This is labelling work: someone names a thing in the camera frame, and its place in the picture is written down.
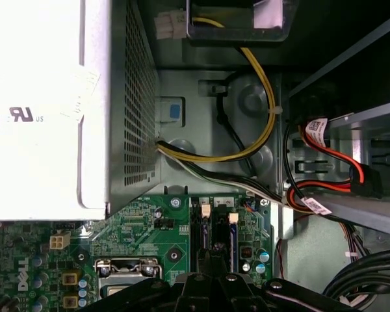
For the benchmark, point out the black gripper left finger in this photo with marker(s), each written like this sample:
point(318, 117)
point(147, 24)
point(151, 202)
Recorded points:
point(169, 299)

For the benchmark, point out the black PC case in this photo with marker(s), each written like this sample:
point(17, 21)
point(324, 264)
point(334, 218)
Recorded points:
point(214, 97)

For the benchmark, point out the metal drive cage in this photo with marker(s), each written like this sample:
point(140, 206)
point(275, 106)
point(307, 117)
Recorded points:
point(377, 113)

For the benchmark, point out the grey power supply unit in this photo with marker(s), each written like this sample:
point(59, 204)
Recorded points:
point(130, 97)

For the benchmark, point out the CPU socket metal cover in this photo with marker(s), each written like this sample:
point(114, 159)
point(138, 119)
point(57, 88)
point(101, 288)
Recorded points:
point(126, 267)

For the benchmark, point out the green motherboard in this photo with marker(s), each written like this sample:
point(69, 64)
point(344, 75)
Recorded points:
point(143, 227)

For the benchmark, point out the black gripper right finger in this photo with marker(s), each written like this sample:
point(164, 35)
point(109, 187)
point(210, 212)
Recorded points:
point(263, 299)

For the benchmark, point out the silver CPU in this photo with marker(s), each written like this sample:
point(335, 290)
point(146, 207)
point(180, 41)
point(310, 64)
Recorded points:
point(117, 287)

